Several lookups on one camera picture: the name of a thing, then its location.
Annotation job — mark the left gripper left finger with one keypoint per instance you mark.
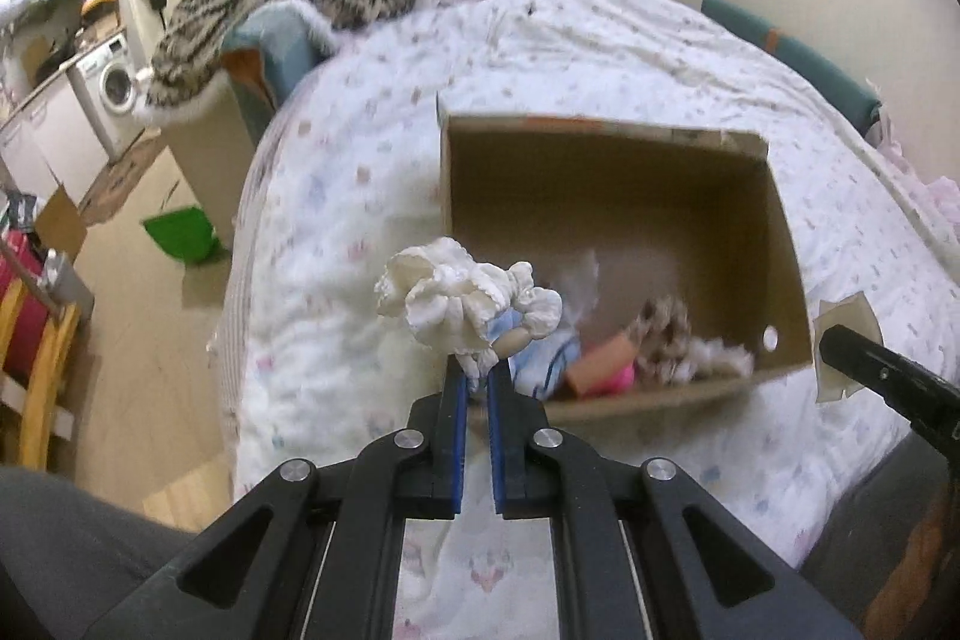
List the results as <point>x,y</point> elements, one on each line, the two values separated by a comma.
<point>311,551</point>

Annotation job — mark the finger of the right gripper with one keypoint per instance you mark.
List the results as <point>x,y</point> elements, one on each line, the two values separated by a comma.
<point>922,398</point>

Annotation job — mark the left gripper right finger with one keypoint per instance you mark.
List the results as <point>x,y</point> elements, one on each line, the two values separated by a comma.
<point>641,551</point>

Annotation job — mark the orange cylinder toy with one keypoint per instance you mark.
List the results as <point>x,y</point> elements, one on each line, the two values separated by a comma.
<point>600,362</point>

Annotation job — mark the light blue plush toy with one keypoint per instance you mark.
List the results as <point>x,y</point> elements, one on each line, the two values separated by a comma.
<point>537,370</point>

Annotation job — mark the cream ruffled scrunchie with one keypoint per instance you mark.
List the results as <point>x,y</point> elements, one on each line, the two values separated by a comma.
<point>474,311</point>

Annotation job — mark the white fluffy scrunchie in box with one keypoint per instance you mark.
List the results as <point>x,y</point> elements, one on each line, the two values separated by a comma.
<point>706,358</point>

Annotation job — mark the teal rolled mat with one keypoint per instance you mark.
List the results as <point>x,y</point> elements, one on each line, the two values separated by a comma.
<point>858,103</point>

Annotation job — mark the open cardboard box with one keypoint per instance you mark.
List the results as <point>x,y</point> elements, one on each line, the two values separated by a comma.
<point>692,213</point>

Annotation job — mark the green plastic bin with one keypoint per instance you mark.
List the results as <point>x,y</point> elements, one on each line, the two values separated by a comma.
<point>184,234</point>

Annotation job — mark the patterned white bed quilt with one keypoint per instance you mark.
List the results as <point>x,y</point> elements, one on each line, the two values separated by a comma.
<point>349,173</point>

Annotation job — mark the red bag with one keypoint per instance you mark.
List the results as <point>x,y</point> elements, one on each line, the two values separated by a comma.
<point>28,332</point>

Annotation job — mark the white cabinet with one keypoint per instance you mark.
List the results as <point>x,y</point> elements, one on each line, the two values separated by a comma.
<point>49,144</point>

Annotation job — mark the white washing machine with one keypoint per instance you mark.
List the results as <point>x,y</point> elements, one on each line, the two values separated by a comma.
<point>104,80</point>

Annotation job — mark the wooden chair frame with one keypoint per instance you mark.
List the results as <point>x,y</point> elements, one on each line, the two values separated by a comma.
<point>36,402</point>

